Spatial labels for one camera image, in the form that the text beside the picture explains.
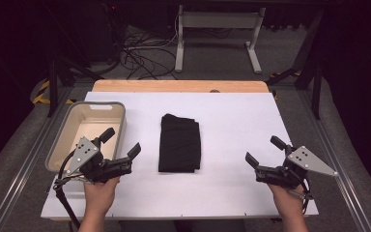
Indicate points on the wooden table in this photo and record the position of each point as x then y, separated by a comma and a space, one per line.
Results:
174, 86

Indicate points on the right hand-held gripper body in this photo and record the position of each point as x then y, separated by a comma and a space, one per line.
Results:
306, 161

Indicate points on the dark box with red light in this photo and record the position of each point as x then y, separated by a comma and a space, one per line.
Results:
104, 32

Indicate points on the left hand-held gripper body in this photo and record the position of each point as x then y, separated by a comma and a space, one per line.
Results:
91, 161

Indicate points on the yellow black striped tape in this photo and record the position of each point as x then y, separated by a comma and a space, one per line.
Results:
42, 93

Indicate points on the person's left hand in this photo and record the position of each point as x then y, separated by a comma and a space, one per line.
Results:
99, 195

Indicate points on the black metal stand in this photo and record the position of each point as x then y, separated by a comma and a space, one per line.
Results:
317, 90
53, 87

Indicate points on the aluminium rail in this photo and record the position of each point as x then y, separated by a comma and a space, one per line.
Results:
341, 167
22, 167

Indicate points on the beige plastic bin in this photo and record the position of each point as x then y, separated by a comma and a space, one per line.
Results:
77, 129

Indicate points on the black cloth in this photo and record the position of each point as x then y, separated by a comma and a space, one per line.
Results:
179, 145

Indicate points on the white board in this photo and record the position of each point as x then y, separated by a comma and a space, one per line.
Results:
232, 129

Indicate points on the grey metal stand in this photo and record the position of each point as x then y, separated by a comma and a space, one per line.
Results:
219, 20

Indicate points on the person's right hand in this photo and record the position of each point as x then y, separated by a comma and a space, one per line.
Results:
286, 199

